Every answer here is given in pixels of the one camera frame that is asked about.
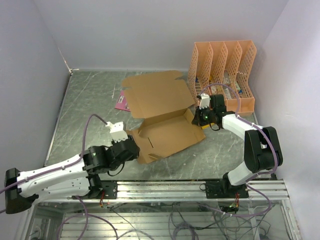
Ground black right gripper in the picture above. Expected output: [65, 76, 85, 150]
[192, 104, 216, 127]

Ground brown cardboard box sheet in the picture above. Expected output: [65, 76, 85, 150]
[122, 70, 206, 164]

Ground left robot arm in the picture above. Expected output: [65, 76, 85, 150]
[2, 136, 140, 215]

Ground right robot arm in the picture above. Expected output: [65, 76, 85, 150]
[192, 93, 283, 199]

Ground yellow block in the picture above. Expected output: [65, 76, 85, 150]
[201, 124, 210, 129]

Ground pink book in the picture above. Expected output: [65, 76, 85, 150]
[114, 90, 130, 112]

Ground orange plastic file rack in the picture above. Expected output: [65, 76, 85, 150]
[187, 40, 257, 117]

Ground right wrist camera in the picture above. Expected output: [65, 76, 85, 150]
[197, 93, 210, 110]

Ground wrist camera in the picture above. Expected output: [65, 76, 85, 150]
[197, 93, 210, 110]
[106, 121, 128, 143]

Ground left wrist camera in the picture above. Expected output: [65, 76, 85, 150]
[106, 121, 128, 143]

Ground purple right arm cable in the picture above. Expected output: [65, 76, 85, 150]
[196, 82, 280, 218]

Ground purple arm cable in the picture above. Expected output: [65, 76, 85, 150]
[0, 113, 118, 240]
[196, 82, 280, 218]

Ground loose cables under frame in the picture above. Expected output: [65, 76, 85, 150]
[99, 199, 276, 240]

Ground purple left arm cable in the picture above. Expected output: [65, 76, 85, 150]
[0, 113, 118, 240]

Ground aluminium frame rail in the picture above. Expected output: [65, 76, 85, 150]
[16, 177, 302, 240]

